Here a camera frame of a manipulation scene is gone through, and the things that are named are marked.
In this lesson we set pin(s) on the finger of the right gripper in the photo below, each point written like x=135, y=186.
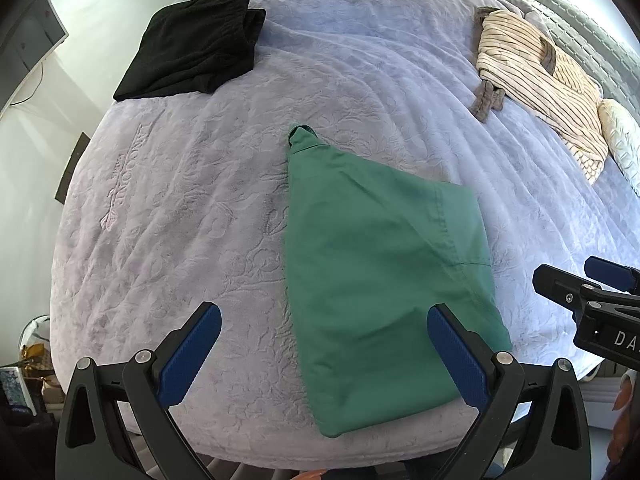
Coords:
x=623, y=278
x=561, y=287

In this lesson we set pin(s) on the person's right hand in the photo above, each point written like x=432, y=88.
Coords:
x=621, y=433

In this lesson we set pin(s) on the grey quilted headboard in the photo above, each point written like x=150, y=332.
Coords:
x=624, y=62

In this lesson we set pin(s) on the lavender embossed bed blanket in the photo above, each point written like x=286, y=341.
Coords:
x=182, y=200

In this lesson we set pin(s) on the wall-mounted television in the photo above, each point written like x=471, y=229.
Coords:
x=37, y=35

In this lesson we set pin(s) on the black folded garment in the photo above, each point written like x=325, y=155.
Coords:
x=193, y=46

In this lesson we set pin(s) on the beige striped garment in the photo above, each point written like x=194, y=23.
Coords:
x=516, y=60

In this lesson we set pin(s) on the cream floral pillow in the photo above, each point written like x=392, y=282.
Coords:
x=621, y=133

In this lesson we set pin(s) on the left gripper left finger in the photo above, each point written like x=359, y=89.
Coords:
x=93, y=442

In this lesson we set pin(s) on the cluttered side table items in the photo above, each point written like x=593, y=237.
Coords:
x=29, y=383

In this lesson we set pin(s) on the green garment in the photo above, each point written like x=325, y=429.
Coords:
x=368, y=250

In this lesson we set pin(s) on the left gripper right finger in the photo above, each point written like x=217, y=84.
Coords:
x=554, y=442

